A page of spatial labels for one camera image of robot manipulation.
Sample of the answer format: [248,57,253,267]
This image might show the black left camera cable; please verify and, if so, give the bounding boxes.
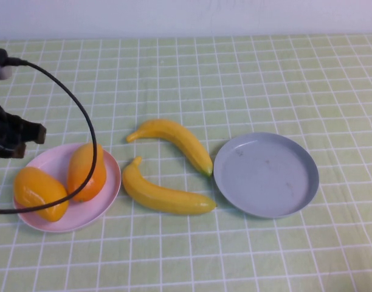
[0,57,98,215]

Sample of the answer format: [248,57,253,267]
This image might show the yellow banana pale tip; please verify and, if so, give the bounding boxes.
[122,156,218,216]

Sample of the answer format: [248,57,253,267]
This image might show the yellow banana green tip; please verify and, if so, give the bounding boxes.
[126,119,213,178]

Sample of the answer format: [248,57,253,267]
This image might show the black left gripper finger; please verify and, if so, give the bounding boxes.
[18,119,47,144]
[9,142,27,159]

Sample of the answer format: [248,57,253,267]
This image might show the yellow mango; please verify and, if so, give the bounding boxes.
[13,166,69,222]

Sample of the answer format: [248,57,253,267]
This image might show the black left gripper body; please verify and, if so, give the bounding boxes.
[0,96,22,159]

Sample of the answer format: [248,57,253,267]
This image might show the orange-tinted mango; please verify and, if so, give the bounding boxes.
[66,142,108,203]

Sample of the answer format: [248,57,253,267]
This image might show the green checked tablecloth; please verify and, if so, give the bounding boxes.
[0,33,372,292]

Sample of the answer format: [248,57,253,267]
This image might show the grey round plate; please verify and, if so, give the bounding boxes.
[213,131,320,219]

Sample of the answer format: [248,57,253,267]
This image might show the pink round plate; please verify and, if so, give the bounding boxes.
[12,142,122,234]

